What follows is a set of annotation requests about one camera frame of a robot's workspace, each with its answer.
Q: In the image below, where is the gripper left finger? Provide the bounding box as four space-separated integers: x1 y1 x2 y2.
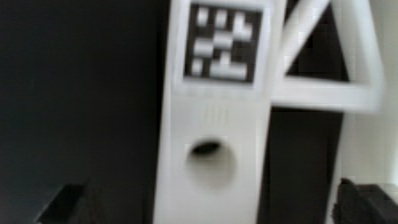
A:
34 184 85 224

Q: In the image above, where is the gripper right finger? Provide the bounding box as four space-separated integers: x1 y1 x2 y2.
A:
332 178 398 224

